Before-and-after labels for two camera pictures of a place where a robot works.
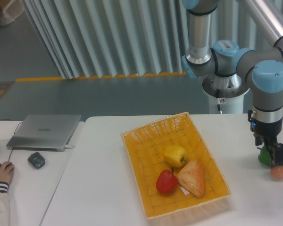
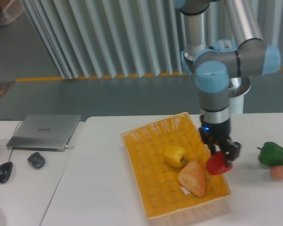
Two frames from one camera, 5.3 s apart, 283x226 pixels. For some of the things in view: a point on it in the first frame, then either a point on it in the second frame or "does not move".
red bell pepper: x=167 y=181 → x=216 y=164
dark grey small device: x=37 y=160 does not move
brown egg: x=279 y=173 does not move
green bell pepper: x=264 y=157 does not move
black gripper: x=268 y=131 → x=211 y=132
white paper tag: x=185 y=191 does not move
